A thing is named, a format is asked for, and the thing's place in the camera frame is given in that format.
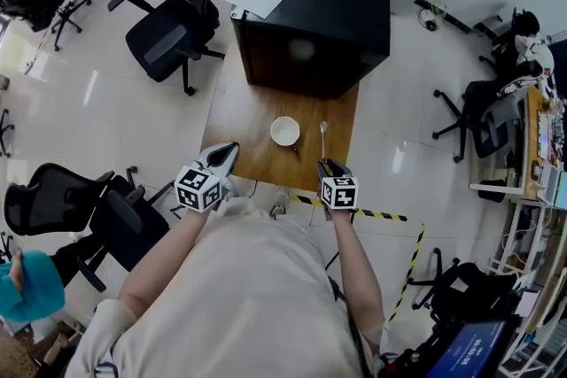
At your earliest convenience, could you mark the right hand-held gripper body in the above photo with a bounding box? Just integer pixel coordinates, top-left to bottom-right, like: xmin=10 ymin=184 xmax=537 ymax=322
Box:
xmin=319 ymin=166 xmax=359 ymax=221

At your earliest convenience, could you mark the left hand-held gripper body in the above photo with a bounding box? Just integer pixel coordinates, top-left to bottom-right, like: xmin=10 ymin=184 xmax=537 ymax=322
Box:
xmin=174 ymin=150 xmax=233 ymax=214

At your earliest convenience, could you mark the metal spoon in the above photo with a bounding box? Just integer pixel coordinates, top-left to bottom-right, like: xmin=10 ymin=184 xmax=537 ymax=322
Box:
xmin=319 ymin=120 xmax=330 ymax=160

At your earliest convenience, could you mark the white cup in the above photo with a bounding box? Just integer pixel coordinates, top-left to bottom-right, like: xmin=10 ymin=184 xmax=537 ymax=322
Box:
xmin=270 ymin=115 xmax=301 ymax=147

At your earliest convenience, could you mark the person's left forearm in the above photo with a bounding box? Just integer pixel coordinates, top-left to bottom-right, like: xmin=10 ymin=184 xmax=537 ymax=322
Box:
xmin=117 ymin=204 xmax=209 ymax=312

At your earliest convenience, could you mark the person's right forearm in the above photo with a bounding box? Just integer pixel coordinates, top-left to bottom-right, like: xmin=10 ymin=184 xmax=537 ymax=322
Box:
xmin=330 ymin=207 xmax=385 ymax=332

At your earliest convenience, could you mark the person's white shoe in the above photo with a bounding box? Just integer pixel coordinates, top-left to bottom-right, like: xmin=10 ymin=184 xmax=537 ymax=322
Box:
xmin=268 ymin=189 xmax=291 ymax=221

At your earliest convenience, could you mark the yellow black floor tape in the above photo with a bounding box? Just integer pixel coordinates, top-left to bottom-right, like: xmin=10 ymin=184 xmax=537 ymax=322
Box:
xmin=290 ymin=193 xmax=427 ymax=324

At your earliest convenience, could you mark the black office chair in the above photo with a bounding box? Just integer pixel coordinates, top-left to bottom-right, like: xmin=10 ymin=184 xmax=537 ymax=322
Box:
xmin=107 ymin=0 xmax=227 ymax=96
xmin=407 ymin=247 xmax=524 ymax=324
xmin=3 ymin=162 xmax=176 ymax=294

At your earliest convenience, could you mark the person's beige clothing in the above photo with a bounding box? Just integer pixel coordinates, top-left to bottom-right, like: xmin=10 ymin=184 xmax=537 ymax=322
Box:
xmin=64 ymin=195 xmax=384 ymax=378

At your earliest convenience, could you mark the black cabinet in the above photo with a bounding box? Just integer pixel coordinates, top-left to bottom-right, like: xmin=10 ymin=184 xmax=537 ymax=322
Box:
xmin=229 ymin=0 xmax=392 ymax=100

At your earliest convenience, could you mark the grey office chair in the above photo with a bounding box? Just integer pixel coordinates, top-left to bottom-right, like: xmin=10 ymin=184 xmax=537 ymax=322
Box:
xmin=431 ymin=70 xmax=540 ymax=164

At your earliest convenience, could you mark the black power strip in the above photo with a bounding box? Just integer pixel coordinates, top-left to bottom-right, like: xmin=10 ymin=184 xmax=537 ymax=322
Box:
xmin=414 ymin=0 xmax=473 ymax=35

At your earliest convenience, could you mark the blue screen tablet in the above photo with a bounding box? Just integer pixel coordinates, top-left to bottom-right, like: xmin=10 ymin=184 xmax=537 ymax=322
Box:
xmin=423 ymin=315 xmax=520 ymax=378

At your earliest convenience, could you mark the cluttered wooden desk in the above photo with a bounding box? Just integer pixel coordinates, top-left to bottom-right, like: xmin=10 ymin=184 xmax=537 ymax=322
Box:
xmin=469 ymin=86 xmax=567 ymax=209

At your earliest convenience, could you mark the white metal shelf rack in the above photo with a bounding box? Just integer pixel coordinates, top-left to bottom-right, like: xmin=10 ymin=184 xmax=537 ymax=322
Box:
xmin=486 ymin=203 xmax=567 ymax=378

